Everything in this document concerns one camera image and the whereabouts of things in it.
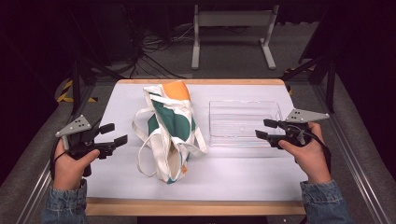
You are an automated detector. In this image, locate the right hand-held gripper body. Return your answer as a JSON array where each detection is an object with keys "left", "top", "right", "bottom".
[{"left": 268, "top": 107, "right": 331, "bottom": 149}]

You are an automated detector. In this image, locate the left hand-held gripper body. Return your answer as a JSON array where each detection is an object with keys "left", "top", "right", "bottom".
[{"left": 55, "top": 114, "right": 114, "bottom": 178}]

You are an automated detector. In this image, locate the white green orange tote bag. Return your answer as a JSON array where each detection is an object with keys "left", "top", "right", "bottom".
[{"left": 131, "top": 79, "right": 209, "bottom": 185}]

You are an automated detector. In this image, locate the person's left hand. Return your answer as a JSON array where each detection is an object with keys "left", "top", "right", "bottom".
[{"left": 51, "top": 140, "right": 101, "bottom": 191}]

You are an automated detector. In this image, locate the person's right hand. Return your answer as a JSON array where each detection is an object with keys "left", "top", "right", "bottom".
[{"left": 277, "top": 121, "right": 332, "bottom": 185}]

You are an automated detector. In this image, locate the clear plastic tray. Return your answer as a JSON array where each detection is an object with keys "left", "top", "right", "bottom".
[{"left": 208, "top": 99, "right": 285, "bottom": 148}]

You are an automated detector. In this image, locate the yellow black hazard tape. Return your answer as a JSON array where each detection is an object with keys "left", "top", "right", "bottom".
[{"left": 55, "top": 78, "right": 99, "bottom": 105}]

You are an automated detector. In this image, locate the black tripod stand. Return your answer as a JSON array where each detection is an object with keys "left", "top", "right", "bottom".
[
  {"left": 66, "top": 8, "right": 125, "bottom": 117},
  {"left": 279, "top": 8, "right": 338, "bottom": 115}
]

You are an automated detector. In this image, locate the white table mat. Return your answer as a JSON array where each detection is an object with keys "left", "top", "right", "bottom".
[{"left": 85, "top": 83, "right": 309, "bottom": 203}]

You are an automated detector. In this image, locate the wooden table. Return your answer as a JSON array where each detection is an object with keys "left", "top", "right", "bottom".
[{"left": 84, "top": 77, "right": 307, "bottom": 217}]

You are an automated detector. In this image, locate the white metal stand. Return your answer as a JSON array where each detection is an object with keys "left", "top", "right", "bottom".
[{"left": 191, "top": 4, "right": 280, "bottom": 71}]

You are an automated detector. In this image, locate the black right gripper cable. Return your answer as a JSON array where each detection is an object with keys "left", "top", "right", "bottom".
[{"left": 286, "top": 124, "right": 332, "bottom": 175}]

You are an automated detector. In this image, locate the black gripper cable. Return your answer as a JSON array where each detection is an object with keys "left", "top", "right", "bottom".
[
  {"left": 286, "top": 124, "right": 332, "bottom": 175},
  {"left": 49, "top": 136, "right": 68, "bottom": 182}
]

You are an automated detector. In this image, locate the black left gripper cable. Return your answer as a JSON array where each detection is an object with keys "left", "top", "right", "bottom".
[{"left": 49, "top": 136, "right": 68, "bottom": 182}]

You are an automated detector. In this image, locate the aluminium frame rail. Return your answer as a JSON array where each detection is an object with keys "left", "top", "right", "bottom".
[
  {"left": 18, "top": 83, "right": 97, "bottom": 224},
  {"left": 311, "top": 83, "right": 391, "bottom": 224}
]

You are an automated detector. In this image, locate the tangle of black floor cables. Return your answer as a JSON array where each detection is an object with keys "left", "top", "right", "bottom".
[{"left": 122, "top": 6, "right": 195, "bottom": 80}]

